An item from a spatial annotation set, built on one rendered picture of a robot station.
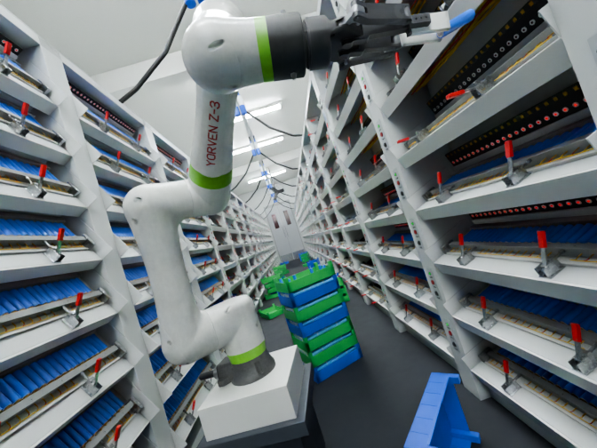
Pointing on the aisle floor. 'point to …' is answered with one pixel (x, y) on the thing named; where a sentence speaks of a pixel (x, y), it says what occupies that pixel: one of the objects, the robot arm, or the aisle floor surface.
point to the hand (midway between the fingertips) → (424, 29)
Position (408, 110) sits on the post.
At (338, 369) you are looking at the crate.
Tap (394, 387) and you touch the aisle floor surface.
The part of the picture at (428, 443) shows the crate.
